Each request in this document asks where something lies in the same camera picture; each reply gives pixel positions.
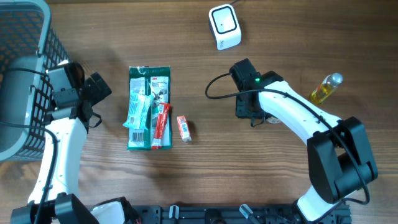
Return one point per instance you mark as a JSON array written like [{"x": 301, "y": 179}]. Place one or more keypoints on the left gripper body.
[{"x": 94, "y": 93}]

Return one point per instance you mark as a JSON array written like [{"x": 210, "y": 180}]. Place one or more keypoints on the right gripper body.
[{"x": 241, "y": 109}]

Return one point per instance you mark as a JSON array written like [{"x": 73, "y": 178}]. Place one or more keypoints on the green 3M product package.
[{"x": 147, "y": 81}]

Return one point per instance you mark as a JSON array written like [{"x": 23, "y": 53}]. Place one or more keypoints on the orange small carton box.
[{"x": 184, "y": 129}]

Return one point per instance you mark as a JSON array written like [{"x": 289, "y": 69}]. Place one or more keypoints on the red stick sachet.
[{"x": 163, "y": 113}]

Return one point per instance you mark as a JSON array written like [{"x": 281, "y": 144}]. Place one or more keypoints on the small yellow oil bottle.
[{"x": 326, "y": 88}]

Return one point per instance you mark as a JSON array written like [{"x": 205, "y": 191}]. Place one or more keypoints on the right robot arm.
[{"x": 340, "y": 159}]

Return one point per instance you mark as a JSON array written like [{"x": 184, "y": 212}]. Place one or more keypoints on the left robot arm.
[{"x": 67, "y": 121}]

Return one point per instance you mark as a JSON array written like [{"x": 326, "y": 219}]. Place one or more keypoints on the white barcode scanner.
[{"x": 224, "y": 26}]

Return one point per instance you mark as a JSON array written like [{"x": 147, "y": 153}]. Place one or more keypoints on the teal wrapped packet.
[{"x": 139, "y": 106}]

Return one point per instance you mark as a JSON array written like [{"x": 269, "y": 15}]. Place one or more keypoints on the grey plastic shopping basket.
[{"x": 29, "y": 47}]

